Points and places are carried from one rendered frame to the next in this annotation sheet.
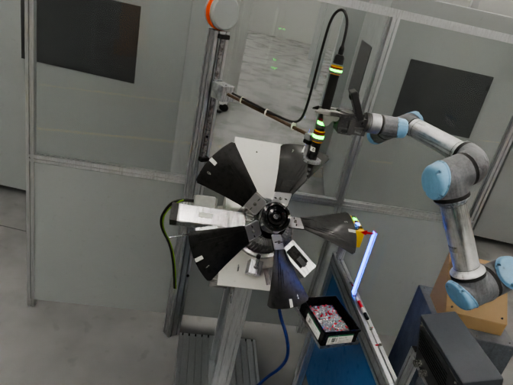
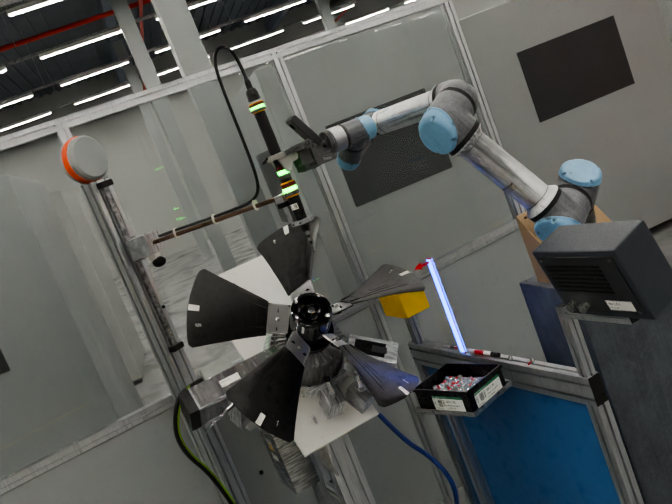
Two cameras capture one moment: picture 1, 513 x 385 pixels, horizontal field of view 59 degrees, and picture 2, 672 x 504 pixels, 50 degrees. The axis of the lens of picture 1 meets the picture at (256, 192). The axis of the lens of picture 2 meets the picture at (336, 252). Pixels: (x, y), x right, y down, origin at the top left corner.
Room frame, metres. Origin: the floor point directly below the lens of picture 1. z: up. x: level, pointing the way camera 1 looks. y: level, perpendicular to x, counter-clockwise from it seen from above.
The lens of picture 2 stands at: (-0.39, 0.24, 1.65)
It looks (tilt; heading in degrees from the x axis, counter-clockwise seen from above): 9 degrees down; 347
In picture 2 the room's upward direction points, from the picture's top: 21 degrees counter-clockwise
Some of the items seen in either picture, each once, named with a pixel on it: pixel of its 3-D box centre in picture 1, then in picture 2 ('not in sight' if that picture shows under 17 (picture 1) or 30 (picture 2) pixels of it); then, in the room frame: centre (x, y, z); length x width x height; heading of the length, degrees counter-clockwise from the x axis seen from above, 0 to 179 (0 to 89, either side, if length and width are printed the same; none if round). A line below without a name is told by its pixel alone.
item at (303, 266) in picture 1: (294, 260); (370, 359); (1.70, -0.22, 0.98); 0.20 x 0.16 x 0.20; 10
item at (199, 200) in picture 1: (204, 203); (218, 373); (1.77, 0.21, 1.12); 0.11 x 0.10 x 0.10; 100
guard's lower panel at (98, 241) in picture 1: (251, 260); (324, 451); (2.37, -0.06, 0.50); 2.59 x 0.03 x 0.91; 100
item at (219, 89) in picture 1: (221, 91); (143, 245); (2.11, 0.26, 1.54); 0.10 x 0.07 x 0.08; 45
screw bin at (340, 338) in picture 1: (328, 319); (459, 387); (1.53, -0.40, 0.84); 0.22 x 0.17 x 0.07; 24
